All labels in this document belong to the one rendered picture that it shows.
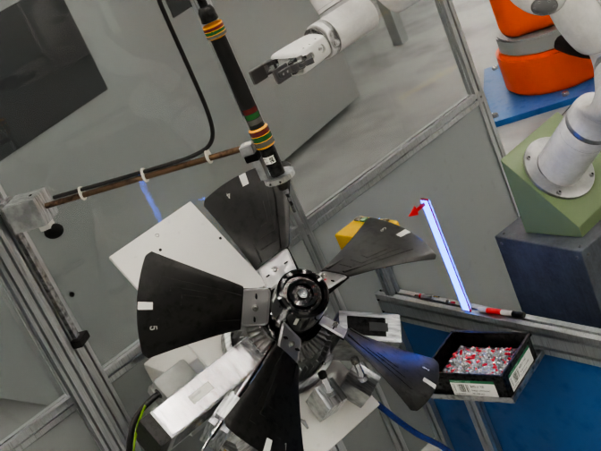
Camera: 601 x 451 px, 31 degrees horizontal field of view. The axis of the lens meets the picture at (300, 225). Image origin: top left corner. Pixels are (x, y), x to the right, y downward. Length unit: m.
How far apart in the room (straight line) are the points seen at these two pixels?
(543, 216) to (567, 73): 3.46
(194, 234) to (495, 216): 1.46
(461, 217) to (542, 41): 2.60
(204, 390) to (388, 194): 1.31
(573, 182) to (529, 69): 3.47
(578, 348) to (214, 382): 0.83
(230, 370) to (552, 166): 0.96
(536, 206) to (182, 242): 0.90
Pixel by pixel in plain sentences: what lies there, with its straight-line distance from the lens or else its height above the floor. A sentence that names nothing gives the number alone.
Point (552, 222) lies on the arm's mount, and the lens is 2.83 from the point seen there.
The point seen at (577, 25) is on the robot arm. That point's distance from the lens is 2.42.
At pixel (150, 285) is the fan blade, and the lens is 2.36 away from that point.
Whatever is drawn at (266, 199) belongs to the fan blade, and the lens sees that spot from 2.51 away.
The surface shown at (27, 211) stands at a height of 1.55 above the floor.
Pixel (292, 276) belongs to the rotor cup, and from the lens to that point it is 2.39.
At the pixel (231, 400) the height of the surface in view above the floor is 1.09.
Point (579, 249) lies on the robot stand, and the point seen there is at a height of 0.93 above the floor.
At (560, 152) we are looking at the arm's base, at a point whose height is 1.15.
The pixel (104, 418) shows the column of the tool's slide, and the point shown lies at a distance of 2.88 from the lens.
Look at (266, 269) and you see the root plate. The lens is 2.48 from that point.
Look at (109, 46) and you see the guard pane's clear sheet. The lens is 2.97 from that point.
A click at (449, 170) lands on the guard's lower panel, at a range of 3.70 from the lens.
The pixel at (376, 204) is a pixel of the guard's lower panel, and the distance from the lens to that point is 3.49.
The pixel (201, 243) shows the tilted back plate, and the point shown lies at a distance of 2.71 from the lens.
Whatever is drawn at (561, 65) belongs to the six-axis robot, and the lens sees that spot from 6.24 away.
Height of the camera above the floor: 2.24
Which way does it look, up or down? 22 degrees down
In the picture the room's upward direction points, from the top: 24 degrees counter-clockwise
